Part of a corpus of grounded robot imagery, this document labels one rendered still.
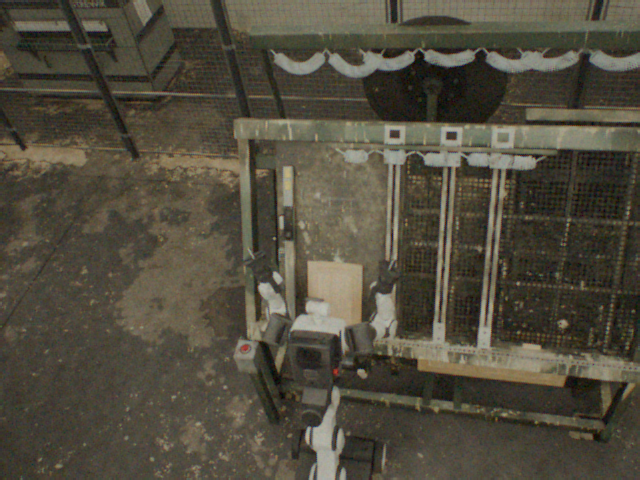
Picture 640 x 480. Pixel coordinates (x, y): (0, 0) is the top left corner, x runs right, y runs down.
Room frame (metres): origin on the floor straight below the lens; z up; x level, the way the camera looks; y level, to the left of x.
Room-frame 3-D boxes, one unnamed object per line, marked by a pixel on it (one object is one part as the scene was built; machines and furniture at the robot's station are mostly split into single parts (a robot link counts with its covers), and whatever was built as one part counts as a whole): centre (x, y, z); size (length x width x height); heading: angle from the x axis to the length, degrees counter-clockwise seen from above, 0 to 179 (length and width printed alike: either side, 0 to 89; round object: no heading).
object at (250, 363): (1.90, 0.52, 0.84); 0.12 x 0.12 x 0.18; 70
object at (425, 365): (1.79, -0.92, 0.52); 0.90 x 0.02 x 0.55; 70
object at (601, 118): (2.29, -1.53, 1.38); 0.70 x 0.15 x 0.85; 70
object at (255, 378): (1.90, 0.52, 0.38); 0.06 x 0.06 x 0.75; 70
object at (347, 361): (1.81, 0.08, 0.69); 0.50 x 0.14 x 0.24; 70
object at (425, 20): (2.77, -0.80, 1.85); 0.80 x 0.06 x 0.80; 70
